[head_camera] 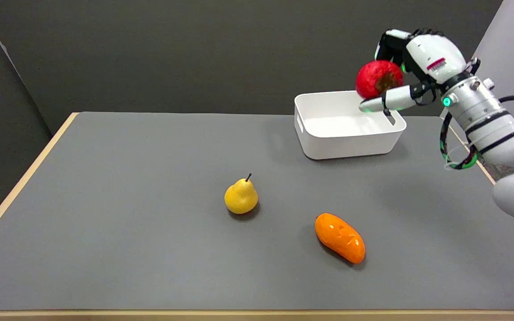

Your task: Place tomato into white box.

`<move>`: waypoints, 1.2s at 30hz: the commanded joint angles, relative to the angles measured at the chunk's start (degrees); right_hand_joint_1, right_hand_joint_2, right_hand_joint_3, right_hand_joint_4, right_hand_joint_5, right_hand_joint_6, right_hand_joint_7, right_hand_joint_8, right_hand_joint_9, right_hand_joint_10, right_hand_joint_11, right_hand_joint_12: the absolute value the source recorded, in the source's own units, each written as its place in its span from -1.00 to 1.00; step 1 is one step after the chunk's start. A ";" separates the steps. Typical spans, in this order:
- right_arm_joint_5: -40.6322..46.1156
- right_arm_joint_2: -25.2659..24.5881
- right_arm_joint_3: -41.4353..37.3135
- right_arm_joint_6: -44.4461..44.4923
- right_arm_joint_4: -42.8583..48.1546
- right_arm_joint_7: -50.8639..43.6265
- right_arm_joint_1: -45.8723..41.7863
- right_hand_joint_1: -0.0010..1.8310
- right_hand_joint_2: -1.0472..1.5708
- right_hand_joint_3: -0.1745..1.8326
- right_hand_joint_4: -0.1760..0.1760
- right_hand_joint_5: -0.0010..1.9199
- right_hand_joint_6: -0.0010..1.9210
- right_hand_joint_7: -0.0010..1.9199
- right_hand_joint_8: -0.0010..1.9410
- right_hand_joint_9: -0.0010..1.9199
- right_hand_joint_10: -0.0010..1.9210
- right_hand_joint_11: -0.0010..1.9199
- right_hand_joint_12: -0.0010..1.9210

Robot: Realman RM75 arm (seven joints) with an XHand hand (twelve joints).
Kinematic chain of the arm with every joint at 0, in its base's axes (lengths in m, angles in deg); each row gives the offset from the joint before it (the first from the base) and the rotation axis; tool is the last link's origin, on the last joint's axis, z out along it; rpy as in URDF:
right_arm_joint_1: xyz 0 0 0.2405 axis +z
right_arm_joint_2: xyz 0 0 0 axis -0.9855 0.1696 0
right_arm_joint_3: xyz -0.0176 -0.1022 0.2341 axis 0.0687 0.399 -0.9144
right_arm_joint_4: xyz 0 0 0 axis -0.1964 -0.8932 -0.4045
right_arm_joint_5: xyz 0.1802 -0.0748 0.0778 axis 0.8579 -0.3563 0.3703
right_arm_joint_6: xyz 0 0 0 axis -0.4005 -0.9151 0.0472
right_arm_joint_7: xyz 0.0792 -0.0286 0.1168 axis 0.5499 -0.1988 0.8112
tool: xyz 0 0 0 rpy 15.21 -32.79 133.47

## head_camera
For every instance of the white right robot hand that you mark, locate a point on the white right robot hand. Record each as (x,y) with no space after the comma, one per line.
(431,55)

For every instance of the white plastic box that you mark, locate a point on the white plastic box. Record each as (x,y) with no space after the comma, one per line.
(346,127)

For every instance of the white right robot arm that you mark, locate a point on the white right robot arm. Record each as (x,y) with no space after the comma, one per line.
(498,133)

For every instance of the orange mango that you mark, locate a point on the orange mango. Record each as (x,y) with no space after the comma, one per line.
(340,237)

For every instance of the yellow pear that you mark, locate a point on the yellow pear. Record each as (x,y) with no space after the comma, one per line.
(241,197)

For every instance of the grey table mat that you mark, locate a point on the grey table mat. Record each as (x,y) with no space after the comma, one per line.
(221,214)

